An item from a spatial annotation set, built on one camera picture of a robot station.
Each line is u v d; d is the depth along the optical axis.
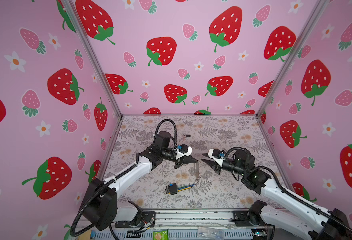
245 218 0.73
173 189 0.84
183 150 0.59
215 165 0.64
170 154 0.65
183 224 0.73
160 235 0.69
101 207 0.40
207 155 0.60
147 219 0.74
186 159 0.65
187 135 1.08
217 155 0.57
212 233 0.69
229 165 0.62
